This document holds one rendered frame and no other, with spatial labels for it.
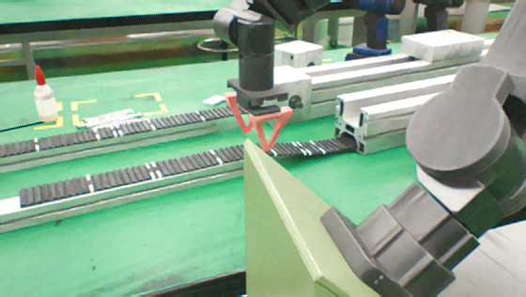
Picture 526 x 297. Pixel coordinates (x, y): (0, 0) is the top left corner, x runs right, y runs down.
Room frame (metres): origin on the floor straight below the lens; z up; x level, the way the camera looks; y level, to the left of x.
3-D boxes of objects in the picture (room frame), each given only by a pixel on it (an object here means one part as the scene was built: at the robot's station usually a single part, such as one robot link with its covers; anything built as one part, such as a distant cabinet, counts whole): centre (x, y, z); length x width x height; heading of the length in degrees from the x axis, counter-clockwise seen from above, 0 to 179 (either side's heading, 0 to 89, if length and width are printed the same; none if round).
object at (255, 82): (0.74, 0.01, 0.95); 0.10 x 0.07 x 0.07; 27
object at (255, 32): (0.74, 0.01, 1.01); 0.07 x 0.06 x 0.07; 30
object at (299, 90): (0.96, -0.04, 0.83); 0.12 x 0.09 x 0.10; 26
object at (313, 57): (1.20, -0.09, 0.83); 0.11 x 0.10 x 0.10; 41
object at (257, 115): (0.71, 0.00, 0.88); 0.07 x 0.07 x 0.09; 27
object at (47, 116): (0.95, 0.46, 0.84); 0.04 x 0.04 x 0.12
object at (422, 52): (1.17, -0.44, 0.87); 0.16 x 0.11 x 0.07; 116
